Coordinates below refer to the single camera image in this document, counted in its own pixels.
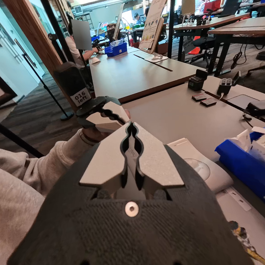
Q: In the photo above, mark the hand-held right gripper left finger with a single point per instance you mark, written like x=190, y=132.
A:
x=103, y=163

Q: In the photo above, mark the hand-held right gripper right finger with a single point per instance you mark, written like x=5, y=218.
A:
x=157, y=163

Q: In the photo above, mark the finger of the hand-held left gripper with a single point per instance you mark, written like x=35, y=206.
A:
x=116, y=109
x=103, y=125

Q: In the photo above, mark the person's left forearm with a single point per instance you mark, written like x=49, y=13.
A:
x=41, y=176

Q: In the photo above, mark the person's left hand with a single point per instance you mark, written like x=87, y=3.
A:
x=95, y=135

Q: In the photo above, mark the black stand with round base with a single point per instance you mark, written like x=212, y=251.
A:
x=51, y=95

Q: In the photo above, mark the grey office desk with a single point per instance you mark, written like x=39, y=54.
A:
x=134, y=78
x=238, y=29
x=217, y=21

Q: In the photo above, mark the blue plastic bin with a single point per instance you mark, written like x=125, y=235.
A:
x=116, y=51
x=238, y=163

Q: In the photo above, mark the glass door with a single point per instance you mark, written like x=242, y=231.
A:
x=12, y=62

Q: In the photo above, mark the white instruction booklet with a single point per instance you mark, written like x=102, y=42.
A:
x=219, y=176

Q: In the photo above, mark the black pole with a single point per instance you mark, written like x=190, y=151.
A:
x=20, y=141

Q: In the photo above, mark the wooden document stand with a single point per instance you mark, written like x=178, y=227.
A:
x=151, y=31

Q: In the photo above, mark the pile of torn paper bags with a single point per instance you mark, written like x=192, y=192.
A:
x=242, y=137

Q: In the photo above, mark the black battery charger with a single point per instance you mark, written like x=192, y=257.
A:
x=223, y=87

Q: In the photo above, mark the black office chair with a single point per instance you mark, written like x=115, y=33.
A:
x=204, y=42

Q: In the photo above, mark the black pouch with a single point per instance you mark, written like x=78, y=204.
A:
x=256, y=108

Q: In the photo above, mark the wooden post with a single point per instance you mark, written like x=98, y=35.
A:
x=31, y=31

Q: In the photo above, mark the black camera battery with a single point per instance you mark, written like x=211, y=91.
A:
x=208, y=102
x=199, y=97

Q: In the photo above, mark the black camera charging case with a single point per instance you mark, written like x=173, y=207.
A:
x=196, y=83

